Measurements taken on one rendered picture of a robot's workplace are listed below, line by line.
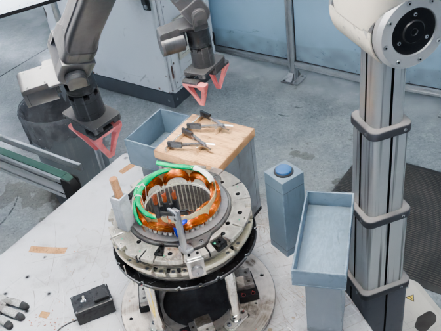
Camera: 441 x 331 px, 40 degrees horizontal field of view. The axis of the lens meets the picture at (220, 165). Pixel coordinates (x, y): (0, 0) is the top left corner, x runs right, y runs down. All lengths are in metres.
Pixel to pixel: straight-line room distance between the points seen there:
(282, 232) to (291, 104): 2.18
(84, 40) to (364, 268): 1.01
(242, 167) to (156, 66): 2.17
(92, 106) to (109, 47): 2.82
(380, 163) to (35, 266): 0.98
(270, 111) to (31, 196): 1.45
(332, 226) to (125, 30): 2.61
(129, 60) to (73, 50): 2.89
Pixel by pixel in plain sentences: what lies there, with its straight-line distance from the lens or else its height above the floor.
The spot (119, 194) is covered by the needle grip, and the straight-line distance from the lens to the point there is 1.29.
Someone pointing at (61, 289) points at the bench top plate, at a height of 0.78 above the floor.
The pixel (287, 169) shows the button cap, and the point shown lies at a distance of 1.52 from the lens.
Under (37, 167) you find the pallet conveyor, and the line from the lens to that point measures 2.23.
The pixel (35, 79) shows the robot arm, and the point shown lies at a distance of 1.10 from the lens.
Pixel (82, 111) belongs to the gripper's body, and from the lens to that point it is 1.14.
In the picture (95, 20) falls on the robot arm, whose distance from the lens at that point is 0.94.
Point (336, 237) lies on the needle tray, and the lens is 1.36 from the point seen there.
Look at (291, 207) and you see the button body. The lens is 1.56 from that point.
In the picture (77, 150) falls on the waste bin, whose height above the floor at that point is 0.37.
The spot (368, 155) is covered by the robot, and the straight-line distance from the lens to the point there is 1.45.
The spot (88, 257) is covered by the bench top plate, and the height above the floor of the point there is 0.78.
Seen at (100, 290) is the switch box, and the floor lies 0.84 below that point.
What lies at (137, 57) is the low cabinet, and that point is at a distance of 3.82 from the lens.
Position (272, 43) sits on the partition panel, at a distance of 3.93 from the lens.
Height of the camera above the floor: 1.98
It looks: 37 degrees down
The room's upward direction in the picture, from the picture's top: 9 degrees counter-clockwise
